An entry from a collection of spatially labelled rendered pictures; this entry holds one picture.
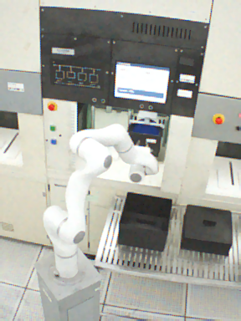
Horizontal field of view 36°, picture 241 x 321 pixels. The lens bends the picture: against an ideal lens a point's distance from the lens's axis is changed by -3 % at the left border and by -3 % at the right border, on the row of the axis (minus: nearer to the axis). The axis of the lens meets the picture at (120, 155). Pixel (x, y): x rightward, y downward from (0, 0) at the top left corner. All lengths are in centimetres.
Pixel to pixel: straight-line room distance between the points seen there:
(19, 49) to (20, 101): 33
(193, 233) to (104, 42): 117
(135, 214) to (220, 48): 113
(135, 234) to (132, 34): 108
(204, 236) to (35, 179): 120
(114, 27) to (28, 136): 92
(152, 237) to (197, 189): 51
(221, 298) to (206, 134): 139
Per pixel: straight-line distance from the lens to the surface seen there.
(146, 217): 240
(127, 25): 199
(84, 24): 204
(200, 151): 229
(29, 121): 240
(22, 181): 272
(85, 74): 213
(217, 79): 208
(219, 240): 224
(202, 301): 301
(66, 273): 204
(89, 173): 164
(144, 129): 260
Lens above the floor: 246
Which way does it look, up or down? 36 degrees down
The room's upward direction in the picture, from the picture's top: 4 degrees clockwise
